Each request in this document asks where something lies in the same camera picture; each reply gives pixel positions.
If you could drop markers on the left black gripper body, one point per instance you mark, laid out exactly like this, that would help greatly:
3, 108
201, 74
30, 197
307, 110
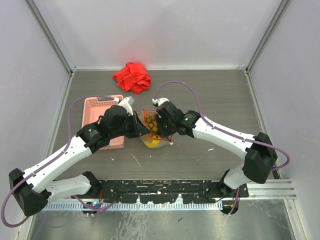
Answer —
127, 129

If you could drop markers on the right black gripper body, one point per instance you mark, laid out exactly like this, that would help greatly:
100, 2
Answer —
166, 128

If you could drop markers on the bunch of brown longans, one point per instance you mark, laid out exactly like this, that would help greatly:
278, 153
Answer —
151, 123

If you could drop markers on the clear zip top bag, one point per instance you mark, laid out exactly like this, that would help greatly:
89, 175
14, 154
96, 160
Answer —
153, 139

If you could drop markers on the yellow pear fruit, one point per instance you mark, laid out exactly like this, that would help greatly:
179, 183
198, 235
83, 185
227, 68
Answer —
152, 144

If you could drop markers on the pink perforated plastic basket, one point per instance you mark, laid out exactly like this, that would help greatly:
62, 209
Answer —
93, 108

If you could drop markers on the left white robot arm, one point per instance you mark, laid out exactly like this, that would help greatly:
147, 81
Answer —
35, 187

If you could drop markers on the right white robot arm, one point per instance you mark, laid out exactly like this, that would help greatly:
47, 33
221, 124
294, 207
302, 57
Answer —
256, 151

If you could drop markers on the crumpled red cloth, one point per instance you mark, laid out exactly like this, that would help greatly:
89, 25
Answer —
134, 78

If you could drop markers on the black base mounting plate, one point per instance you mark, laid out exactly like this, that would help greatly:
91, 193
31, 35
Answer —
159, 191

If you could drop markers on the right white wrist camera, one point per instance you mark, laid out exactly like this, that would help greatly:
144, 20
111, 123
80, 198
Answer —
159, 101

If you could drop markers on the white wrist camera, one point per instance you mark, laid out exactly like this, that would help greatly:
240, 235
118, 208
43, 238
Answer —
159, 101
126, 103

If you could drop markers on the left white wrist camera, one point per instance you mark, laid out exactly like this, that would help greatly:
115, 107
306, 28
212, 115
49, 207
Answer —
126, 103

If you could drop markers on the grey slotted cable duct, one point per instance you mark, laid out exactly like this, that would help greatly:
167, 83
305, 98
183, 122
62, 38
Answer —
71, 205

